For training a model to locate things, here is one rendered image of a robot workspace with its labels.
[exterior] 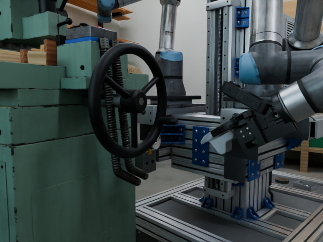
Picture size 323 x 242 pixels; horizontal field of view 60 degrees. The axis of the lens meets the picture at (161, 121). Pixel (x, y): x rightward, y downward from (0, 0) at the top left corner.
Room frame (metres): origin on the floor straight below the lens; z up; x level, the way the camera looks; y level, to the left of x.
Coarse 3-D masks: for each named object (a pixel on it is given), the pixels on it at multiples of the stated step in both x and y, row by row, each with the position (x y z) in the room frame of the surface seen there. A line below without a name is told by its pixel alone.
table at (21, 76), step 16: (0, 64) 0.61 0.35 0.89; (16, 64) 0.64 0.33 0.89; (32, 64) 0.67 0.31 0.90; (0, 80) 0.61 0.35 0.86; (16, 80) 0.64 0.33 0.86; (32, 80) 0.67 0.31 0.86; (48, 80) 0.71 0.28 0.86; (64, 80) 0.73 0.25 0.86; (80, 80) 0.69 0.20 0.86; (128, 80) 0.82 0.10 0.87; (144, 80) 1.04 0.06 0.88
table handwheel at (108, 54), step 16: (112, 48) 0.64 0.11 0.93; (128, 48) 0.67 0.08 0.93; (144, 48) 0.73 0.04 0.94; (96, 64) 0.61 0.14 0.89; (96, 80) 0.59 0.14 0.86; (112, 80) 0.64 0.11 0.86; (160, 80) 0.79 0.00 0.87; (96, 96) 0.59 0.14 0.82; (128, 96) 0.68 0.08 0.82; (144, 96) 0.71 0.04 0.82; (160, 96) 0.80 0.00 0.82; (96, 112) 0.59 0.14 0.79; (128, 112) 0.70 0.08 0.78; (160, 112) 0.80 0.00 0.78; (96, 128) 0.59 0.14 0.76; (160, 128) 0.78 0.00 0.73; (112, 144) 0.62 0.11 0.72; (144, 144) 0.73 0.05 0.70
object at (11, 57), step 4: (0, 52) 0.76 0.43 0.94; (0, 56) 0.76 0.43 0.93; (4, 56) 0.77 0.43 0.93; (8, 56) 0.78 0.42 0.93; (12, 56) 0.79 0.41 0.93; (16, 56) 0.80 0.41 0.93; (0, 60) 0.76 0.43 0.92; (4, 60) 0.77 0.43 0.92; (8, 60) 0.78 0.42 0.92; (12, 60) 0.79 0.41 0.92; (16, 60) 0.80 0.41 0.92; (20, 60) 0.81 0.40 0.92
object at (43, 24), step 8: (32, 16) 0.88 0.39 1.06; (40, 16) 0.86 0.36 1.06; (48, 16) 0.84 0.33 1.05; (56, 16) 0.87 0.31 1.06; (64, 16) 0.89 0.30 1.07; (24, 24) 0.91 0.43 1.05; (32, 24) 0.88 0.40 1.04; (40, 24) 0.86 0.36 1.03; (48, 24) 0.84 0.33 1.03; (56, 24) 0.86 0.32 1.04; (24, 32) 0.91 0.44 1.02; (32, 32) 0.89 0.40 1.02; (40, 32) 0.86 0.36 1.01; (48, 32) 0.84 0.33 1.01; (56, 32) 0.86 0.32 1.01; (64, 32) 0.89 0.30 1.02; (32, 40) 0.92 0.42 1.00; (40, 40) 0.92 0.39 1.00
